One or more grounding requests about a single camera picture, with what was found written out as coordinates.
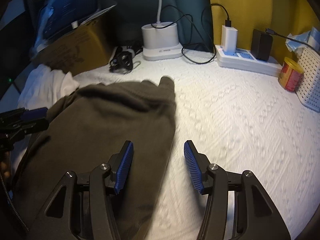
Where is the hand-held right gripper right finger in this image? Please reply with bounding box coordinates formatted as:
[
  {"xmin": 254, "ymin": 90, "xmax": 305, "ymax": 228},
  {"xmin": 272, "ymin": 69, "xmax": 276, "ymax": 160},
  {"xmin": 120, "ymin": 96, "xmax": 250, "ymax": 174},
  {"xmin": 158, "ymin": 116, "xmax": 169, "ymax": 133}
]
[{"xmin": 183, "ymin": 140, "xmax": 292, "ymax": 240}]

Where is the person's left hand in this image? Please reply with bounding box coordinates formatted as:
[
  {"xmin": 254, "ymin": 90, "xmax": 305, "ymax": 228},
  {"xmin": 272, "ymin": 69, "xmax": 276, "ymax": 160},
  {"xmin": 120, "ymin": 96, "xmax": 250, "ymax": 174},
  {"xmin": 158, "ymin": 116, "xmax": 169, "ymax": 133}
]
[{"xmin": 0, "ymin": 152, "xmax": 12, "ymax": 180}]

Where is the black cable bundle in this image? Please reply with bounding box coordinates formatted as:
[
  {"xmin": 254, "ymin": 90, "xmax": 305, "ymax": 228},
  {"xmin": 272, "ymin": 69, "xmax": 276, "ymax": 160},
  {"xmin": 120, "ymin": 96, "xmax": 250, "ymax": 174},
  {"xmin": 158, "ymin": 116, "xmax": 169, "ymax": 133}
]
[{"xmin": 109, "ymin": 45, "xmax": 143, "ymax": 74}]

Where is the white charger adapter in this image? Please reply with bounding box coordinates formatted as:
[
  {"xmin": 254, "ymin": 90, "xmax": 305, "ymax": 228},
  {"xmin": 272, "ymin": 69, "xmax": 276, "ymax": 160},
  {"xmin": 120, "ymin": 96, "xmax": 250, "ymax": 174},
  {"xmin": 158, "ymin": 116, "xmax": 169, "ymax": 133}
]
[{"xmin": 221, "ymin": 25, "xmax": 238, "ymax": 54}]

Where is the thin black charger cable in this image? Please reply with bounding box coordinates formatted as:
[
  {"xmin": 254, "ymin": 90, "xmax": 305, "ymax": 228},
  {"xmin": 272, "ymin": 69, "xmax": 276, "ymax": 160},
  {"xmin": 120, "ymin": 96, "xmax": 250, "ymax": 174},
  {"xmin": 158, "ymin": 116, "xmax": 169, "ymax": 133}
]
[{"xmin": 181, "ymin": 3, "xmax": 232, "ymax": 64}]

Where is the stack of blue cups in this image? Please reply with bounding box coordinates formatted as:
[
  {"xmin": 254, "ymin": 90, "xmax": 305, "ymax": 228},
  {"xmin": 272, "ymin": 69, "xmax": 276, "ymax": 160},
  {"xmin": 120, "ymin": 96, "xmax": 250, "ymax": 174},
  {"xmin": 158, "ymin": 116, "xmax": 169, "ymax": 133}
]
[{"xmin": 309, "ymin": 26, "xmax": 320, "ymax": 47}]

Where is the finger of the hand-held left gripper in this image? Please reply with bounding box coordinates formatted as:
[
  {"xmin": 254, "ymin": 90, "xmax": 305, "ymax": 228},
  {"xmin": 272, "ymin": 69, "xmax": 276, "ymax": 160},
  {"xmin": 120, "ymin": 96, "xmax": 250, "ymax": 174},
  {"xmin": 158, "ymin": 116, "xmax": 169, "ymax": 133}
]
[
  {"xmin": 0, "ymin": 119, "xmax": 49, "ymax": 140},
  {"xmin": 0, "ymin": 107, "xmax": 48, "ymax": 123}
]

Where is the white power strip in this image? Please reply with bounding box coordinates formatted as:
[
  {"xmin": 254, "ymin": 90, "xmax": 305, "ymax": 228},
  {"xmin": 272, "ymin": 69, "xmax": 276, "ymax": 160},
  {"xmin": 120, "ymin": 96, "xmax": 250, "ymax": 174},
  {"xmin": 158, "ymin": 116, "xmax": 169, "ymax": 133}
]
[{"xmin": 215, "ymin": 45, "xmax": 284, "ymax": 77}]

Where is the black charging cable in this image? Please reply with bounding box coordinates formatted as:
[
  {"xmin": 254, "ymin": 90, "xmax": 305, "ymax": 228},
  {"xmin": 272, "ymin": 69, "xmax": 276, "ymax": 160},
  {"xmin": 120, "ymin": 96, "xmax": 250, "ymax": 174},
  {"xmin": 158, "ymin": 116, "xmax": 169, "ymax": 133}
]
[{"xmin": 265, "ymin": 28, "xmax": 320, "ymax": 49}]

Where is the white desk lamp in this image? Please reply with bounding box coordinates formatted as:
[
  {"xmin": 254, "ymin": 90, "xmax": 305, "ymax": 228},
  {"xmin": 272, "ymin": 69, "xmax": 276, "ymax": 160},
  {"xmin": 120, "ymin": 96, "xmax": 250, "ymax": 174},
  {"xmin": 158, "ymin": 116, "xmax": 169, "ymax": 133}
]
[{"xmin": 141, "ymin": 0, "xmax": 184, "ymax": 61}]

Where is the yellow curtain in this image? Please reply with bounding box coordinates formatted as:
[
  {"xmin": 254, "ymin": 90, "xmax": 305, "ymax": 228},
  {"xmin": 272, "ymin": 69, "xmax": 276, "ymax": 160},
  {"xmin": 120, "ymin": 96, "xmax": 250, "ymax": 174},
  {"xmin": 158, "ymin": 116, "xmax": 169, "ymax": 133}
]
[{"xmin": 206, "ymin": 0, "xmax": 320, "ymax": 60}]

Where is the crumpled white tissue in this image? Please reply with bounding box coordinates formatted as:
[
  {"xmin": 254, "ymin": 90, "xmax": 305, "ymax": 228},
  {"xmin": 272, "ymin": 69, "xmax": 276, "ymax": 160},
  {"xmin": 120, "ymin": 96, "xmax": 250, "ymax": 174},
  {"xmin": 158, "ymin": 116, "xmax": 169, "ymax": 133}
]
[{"xmin": 286, "ymin": 33, "xmax": 313, "ymax": 53}]

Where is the white cloth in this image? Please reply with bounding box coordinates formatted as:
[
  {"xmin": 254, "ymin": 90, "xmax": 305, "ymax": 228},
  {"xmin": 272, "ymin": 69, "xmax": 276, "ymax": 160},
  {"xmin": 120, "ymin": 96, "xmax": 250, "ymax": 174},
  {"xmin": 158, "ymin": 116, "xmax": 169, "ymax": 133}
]
[{"xmin": 17, "ymin": 64, "xmax": 80, "ymax": 105}]

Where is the brown cardboard box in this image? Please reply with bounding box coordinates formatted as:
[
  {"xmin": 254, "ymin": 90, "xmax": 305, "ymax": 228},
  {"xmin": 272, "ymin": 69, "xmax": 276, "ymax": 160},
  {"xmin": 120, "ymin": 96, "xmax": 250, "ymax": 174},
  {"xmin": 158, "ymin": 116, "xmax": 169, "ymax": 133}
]
[{"xmin": 30, "ymin": 6, "xmax": 118, "ymax": 77}]

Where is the blue plastic packet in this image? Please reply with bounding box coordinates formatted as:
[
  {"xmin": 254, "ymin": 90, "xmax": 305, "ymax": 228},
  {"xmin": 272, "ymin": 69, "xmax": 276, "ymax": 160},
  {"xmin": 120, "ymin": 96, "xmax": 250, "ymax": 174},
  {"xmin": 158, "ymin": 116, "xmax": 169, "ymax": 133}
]
[{"xmin": 32, "ymin": 0, "xmax": 118, "ymax": 53}]

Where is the black charger adapter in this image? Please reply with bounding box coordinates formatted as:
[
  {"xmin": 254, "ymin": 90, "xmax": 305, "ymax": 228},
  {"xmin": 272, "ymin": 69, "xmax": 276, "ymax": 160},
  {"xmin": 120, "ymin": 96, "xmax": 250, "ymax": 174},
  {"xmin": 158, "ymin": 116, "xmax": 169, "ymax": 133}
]
[{"xmin": 251, "ymin": 29, "xmax": 273, "ymax": 62}]

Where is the red tin can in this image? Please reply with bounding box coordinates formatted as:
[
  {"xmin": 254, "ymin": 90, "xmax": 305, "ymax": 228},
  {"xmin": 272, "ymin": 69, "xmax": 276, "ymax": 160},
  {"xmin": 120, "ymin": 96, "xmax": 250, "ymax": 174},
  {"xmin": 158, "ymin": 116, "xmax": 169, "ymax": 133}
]
[{"xmin": 278, "ymin": 57, "xmax": 304, "ymax": 92}]

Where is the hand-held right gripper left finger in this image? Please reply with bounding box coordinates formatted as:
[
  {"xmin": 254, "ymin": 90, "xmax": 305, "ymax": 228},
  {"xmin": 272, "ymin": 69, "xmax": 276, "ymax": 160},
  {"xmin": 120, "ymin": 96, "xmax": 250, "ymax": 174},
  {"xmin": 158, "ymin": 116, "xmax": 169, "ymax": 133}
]
[{"xmin": 26, "ymin": 140, "xmax": 134, "ymax": 240}]

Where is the white perforated plastic basket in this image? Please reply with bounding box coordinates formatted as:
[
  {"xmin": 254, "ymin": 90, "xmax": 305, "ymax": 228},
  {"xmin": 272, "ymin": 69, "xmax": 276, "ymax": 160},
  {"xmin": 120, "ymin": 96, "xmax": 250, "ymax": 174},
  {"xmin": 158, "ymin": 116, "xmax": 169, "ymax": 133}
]
[{"xmin": 296, "ymin": 47, "xmax": 320, "ymax": 112}]

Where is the dark brown t-shirt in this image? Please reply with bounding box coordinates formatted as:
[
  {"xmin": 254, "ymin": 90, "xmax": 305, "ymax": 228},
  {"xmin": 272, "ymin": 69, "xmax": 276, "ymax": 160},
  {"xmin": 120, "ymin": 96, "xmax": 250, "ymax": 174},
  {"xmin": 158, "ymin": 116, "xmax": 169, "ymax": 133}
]
[{"xmin": 11, "ymin": 76, "xmax": 178, "ymax": 240}]

